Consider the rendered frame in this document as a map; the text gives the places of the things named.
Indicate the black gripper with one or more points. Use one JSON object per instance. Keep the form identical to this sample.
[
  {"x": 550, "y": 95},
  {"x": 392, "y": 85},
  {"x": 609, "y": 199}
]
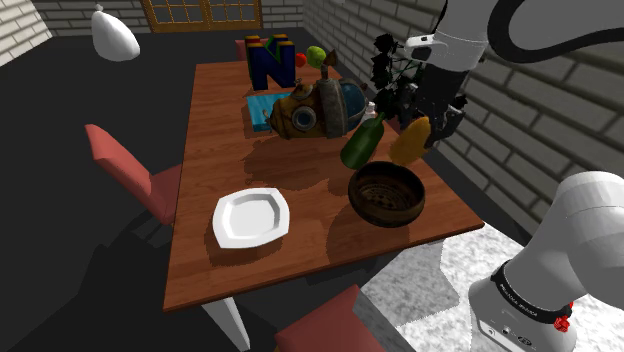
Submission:
[{"x": 438, "y": 88}]

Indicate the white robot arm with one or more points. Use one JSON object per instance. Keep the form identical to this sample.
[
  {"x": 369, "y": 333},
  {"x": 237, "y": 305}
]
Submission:
[{"x": 575, "y": 234}]

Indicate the black leafy plant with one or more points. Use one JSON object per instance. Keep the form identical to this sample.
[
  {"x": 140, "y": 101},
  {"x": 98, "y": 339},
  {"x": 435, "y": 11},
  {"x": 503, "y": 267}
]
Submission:
[{"x": 390, "y": 88}]

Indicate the small white shaker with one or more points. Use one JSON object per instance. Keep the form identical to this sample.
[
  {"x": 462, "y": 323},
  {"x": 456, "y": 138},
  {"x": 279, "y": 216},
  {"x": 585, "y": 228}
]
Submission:
[{"x": 370, "y": 111}]

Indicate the green glass bottle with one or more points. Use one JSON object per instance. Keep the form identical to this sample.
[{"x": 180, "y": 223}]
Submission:
[{"x": 363, "y": 142}]

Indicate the dark brown wooden bowl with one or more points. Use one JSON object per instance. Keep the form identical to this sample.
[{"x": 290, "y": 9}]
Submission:
[{"x": 387, "y": 195}]

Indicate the yellow fish submarine figure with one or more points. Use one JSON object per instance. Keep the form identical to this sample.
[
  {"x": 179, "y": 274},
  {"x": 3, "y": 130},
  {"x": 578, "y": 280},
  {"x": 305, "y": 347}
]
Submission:
[{"x": 312, "y": 109}]

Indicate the green apple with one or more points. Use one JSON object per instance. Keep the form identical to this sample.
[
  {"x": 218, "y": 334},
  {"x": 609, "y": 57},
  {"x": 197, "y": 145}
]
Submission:
[{"x": 316, "y": 56}]

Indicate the red apple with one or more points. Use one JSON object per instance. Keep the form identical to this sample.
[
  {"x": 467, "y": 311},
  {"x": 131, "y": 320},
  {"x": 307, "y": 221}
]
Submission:
[{"x": 300, "y": 59}]

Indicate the grey marbled robot stand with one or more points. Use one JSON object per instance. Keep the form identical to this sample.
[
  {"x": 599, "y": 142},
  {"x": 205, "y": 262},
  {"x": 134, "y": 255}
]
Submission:
[{"x": 438, "y": 297}]

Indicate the blue letter-shaped figure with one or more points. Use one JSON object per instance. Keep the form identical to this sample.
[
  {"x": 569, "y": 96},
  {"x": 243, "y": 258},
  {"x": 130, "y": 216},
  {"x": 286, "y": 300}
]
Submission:
[{"x": 269, "y": 63}]

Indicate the blue flat tray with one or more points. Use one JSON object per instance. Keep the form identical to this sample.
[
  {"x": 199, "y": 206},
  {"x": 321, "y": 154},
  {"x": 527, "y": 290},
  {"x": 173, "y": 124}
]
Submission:
[{"x": 257, "y": 109}]

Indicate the white square plate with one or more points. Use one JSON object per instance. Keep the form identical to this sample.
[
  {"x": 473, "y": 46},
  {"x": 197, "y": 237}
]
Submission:
[{"x": 249, "y": 218}]

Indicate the red chair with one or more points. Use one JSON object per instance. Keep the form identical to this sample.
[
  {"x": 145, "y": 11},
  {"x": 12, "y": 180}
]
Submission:
[
  {"x": 131, "y": 175},
  {"x": 241, "y": 48},
  {"x": 326, "y": 324}
]

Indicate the brown wooden table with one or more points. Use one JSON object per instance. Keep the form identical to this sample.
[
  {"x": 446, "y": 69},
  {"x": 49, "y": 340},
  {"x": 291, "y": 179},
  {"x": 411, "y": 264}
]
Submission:
[{"x": 219, "y": 156}]

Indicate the wooden framed window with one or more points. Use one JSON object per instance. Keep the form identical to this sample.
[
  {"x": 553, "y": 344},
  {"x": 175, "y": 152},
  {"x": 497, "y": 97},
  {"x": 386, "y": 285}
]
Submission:
[{"x": 204, "y": 13}]

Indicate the white hanging lamp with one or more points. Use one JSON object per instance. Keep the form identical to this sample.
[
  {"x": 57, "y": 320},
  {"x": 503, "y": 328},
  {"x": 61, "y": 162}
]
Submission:
[{"x": 113, "y": 36}]

